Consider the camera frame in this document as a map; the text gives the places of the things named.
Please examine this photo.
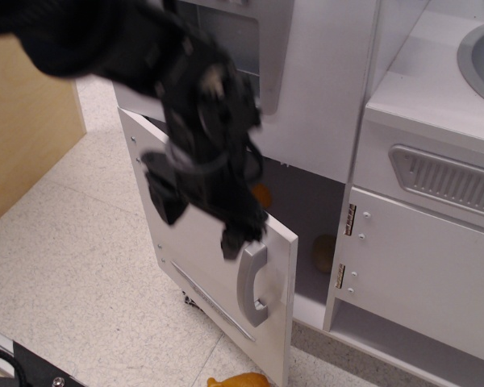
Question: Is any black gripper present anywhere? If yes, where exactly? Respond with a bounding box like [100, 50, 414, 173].
[140, 149, 269, 261]

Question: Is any silver fridge door handle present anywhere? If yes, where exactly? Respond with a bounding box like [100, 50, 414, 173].
[236, 242, 268, 327]

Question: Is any white fridge door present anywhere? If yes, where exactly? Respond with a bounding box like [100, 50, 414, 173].
[112, 0, 382, 187]
[119, 109, 298, 386]

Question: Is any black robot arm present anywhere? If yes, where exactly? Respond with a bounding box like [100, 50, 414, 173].
[0, 1, 267, 260]

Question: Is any white toy fridge cabinet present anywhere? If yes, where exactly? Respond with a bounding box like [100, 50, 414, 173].
[114, 1, 379, 341]

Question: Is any yellow toy corn piece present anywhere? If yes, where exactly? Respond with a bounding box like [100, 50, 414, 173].
[251, 183, 273, 209]

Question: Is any aluminium extrusion foot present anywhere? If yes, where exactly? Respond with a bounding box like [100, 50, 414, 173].
[182, 291, 198, 309]

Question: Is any beige toy potato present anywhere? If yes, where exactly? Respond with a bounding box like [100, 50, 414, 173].
[311, 234, 336, 273]

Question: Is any lower brass cabinet hinge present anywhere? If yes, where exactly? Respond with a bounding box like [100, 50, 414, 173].
[335, 264, 345, 289]

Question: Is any brass cabinet hinge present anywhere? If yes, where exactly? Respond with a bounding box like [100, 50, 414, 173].
[335, 264, 345, 289]
[344, 203, 357, 236]

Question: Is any upper brass cabinet hinge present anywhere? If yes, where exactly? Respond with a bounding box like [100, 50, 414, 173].
[344, 203, 357, 236]

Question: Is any orange toy chicken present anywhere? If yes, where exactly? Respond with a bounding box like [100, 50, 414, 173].
[207, 372, 270, 387]

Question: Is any silver ice dispenser recess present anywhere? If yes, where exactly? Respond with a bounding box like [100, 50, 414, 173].
[173, 0, 294, 115]

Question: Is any plywood panel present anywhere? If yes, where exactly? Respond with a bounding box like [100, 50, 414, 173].
[0, 37, 86, 218]

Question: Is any white toy kitchen counter unit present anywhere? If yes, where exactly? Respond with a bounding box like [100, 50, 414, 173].
[324, 1, 484, 386]

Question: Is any white cabinet door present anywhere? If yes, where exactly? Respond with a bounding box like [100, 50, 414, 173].
[324, 188, 484, 360]

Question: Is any silver vent panel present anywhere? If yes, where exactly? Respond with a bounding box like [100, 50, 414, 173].
[388, 144, 484, 216]

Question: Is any grey round sink basin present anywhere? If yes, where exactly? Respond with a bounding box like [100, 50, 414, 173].
[457, 24, 484, 99]

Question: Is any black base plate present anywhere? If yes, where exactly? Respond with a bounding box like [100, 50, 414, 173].
[13, 341, 83, 387]

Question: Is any black cable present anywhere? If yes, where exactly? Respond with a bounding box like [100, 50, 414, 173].
[0, 345, 27, 387]

